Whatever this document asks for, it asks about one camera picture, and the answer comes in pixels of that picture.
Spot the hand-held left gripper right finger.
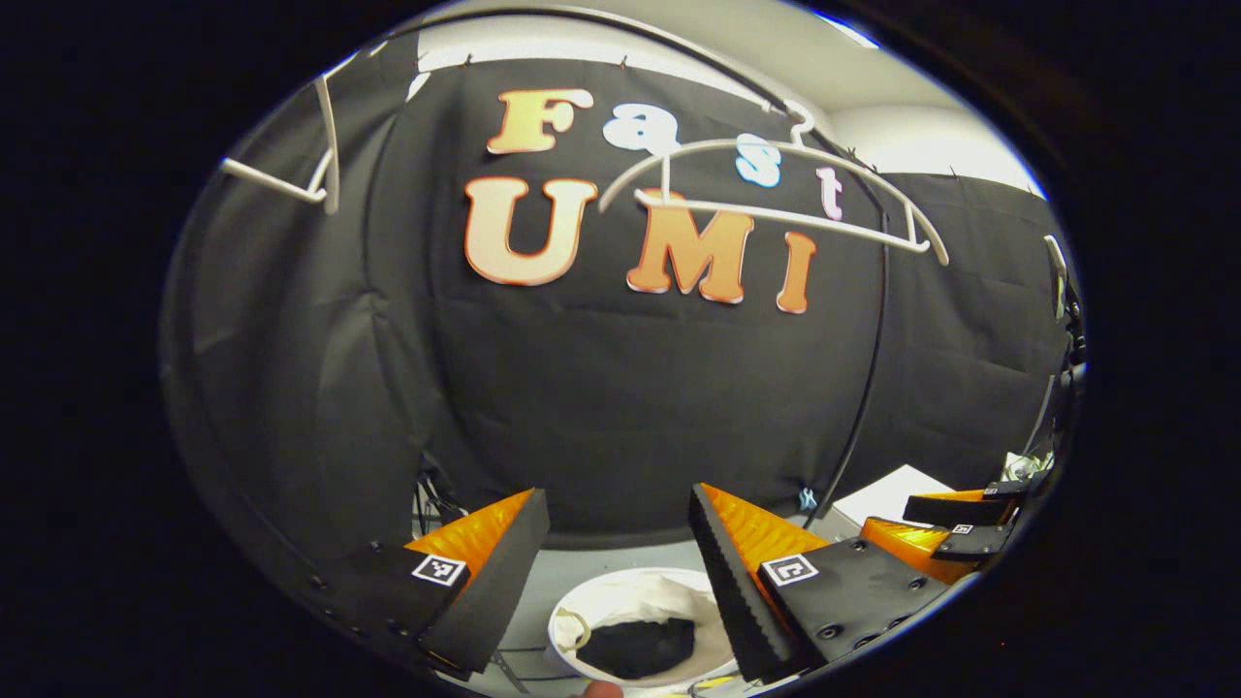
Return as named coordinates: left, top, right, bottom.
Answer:
left=688, top=482, right=956, bottom=684

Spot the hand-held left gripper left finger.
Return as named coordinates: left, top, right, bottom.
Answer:
left=291, top=488, right=551, bottom=680

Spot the white laundry hamper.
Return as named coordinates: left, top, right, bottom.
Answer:
left=546, top=567, right=746, bottom=691

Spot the black jacket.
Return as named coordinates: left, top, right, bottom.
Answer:
left=579, top=618, right=697, bottom=680

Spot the black clothes rack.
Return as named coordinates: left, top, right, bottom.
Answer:
left=359, top=3, right=891, bottom=524

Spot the white plastic hanger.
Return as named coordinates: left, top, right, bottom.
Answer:
left=218, top=76, right=342, bottom=216
left=598, top=100, right=951, bottom=268

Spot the black backdrop cloth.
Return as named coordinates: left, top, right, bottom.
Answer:
left=160, top=39, right=1077, bottom=573

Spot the ceiling light panel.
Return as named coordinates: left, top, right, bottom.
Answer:
left=812, top=8, right=881, bottom=49

